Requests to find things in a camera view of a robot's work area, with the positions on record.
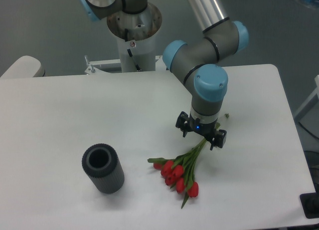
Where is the black cable grommet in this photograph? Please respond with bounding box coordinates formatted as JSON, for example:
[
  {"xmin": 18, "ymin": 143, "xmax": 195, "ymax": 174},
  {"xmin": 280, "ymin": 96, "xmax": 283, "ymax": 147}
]
[{"xmin": 300, "ymin": 193, "xmax": 319, "ymax": 219}]

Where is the white chair seat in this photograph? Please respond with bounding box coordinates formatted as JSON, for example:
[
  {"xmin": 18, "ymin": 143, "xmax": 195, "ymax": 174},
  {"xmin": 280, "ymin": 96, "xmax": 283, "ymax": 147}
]
[{"xmin": 0, "ymin": 55, "xmax": 45, "ymax": 79}]

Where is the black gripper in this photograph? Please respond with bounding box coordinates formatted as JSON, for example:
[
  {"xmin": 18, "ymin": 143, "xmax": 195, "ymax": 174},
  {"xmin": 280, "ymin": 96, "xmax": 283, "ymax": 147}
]
[{"xmin": 175, "ymin": 111, "xmax": 227, "ymax": 151}]

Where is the dark grey ribbed vase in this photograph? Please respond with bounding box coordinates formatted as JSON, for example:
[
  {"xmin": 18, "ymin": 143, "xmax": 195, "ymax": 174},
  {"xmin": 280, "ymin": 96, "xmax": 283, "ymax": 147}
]
[{"xmin": 81, "ymin": 143, "xmax": 125, "ymax": 194}]

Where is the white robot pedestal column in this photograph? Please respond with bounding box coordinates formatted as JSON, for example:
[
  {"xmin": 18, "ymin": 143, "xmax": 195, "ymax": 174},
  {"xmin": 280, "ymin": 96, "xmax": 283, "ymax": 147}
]
[{"xmin": 83, "ymin": 2, "xmax": 165, "ymax": 76}]

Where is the red tulip bouquet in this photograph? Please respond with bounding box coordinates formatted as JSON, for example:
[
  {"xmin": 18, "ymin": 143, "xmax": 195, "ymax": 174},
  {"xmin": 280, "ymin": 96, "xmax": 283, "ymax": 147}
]
[{"xmin": 147, "ymin": 112, "xmax": 230, "ymax": 210}]

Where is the white furniture frame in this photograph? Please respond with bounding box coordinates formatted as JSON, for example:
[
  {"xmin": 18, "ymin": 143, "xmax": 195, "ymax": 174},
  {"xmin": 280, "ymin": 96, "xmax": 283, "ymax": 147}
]
[{"xmin": 293, "ymin": 75, "xmax": 319, "ymax": 122}]

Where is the black pedestal cable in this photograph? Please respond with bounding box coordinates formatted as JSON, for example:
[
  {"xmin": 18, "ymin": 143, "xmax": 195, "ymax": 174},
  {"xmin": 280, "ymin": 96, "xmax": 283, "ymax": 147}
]
[{"xmin": 126, "ymin": 48, "xmax": 142, "ymax": 72}]

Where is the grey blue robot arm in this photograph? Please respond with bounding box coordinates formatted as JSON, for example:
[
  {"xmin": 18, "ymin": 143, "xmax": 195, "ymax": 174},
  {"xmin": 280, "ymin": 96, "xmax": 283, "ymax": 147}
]
[{"xmin": 80, "ymin": 0, "xmax": 249, "ymax": 148}]

